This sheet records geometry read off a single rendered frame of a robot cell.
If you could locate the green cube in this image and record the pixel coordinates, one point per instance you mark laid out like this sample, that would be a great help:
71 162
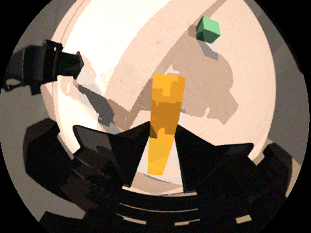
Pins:
207 30

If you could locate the yellow bar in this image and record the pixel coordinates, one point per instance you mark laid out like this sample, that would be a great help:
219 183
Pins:
166 100

